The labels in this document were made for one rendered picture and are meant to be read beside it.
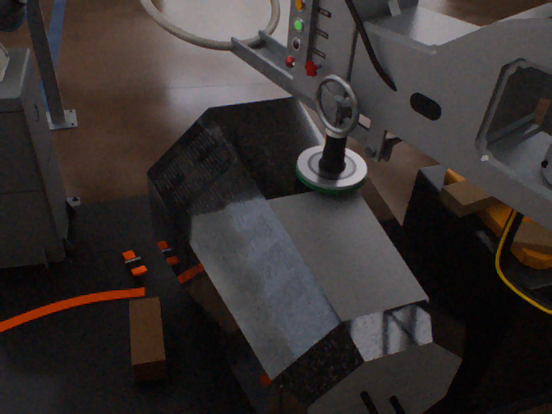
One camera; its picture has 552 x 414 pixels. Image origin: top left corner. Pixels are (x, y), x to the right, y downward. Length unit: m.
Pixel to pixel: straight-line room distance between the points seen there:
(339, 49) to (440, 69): 0.28
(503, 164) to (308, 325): 0.59
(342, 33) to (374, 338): 0.72
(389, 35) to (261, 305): 0.75
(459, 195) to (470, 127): 0.65
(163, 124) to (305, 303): 2.31
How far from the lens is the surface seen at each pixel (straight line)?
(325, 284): 1.41
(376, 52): 1.31
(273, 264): 1.52
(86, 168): 3.23
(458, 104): 1.20
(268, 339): 1.47
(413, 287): 1.47
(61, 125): 3.61
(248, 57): 1.78
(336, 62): 1.40
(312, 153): 1.74
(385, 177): 3.23
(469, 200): 1.82
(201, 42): 1.82
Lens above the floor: 1.90
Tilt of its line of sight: 41 degrees down
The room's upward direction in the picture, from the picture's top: 5 degrees clockwise
